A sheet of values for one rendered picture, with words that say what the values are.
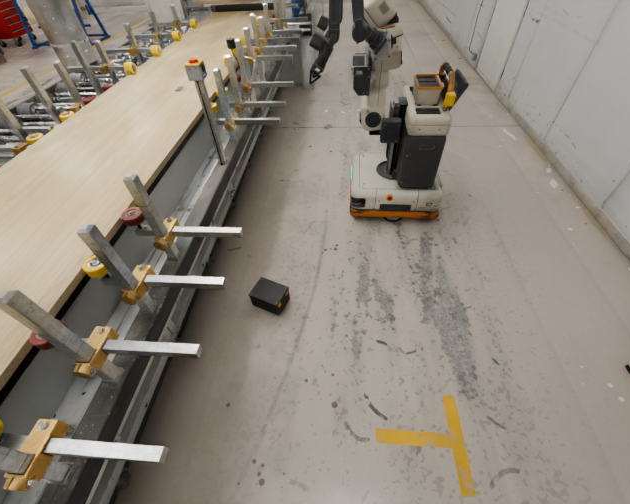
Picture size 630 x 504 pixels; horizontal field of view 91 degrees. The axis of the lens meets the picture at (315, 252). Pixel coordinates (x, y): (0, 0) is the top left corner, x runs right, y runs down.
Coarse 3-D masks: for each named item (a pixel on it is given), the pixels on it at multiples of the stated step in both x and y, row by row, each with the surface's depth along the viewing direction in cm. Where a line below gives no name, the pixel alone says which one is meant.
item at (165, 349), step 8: (104, 344) 88; (112, 344) 88; (120, 344) 88; (128, 344) 88; (136, 344) 88; (144, 344) 88; (152, 344) 88; (160, 344) 88; (168, 344) 88; (176, 344) 87; (184, 344) 87; (192, 344) 87; (112, 352) 89; (120, 352) 88; (128, 352) 88; (136, 352) 87; (144, 352) 87; (152, 352) 87; (160, 352) 86; (168, 352) 86; (176, 352) 86; (184, 352) 86; (192, 352) 86; (200, 352) 88
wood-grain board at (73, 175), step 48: (192, 48) 275; (144, 96) 202; (192, 96) 198; (48, 144) 162; (96, 144) 159; (144, 144) 157; (0, 192) 133; (48, 192) 132; (96, 192) 130; (0, 240) 112; (48, 240) 111; (0, 288) 97; (48, 288) 96; (0, 336) 85; (0, 384) 78
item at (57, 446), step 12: (0, 444) 72; (12, 444) 72; (48, 444) 72; (60, 444) 72; (72, 444) 71; (84, 444) 71; (96, 444) 71; (108, 444) 71; (120, 444) 71; (132, 444) 71; (72, 456) 72; (84, 456) 71; (96, 456) 70; (108, 456) 69; (120, 456) 69; (132, 456) 69; (144, 456) 69; (156, 456) 69
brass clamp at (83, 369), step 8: (112, 328) 91; (96, 336) 89; (104, 336) 89; (112, 336) 92; (96, 344) 87; (96, 352) 86; (104, 352) 89; (96, 360) 86; (104, 360) 89; (80, 368) 83; (88, 368) 84; (96, 368) 85; (80, 376) 85; (88, 376) 84
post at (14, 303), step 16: (0, 304) 63; (16, 304) 65; (32, 304) 68; (32, 320) 68; (48, 320) 72; (48, 336) 73; (64, 336) 76; (64, 352) 80; (80, 352) 81; (112, 368) 93
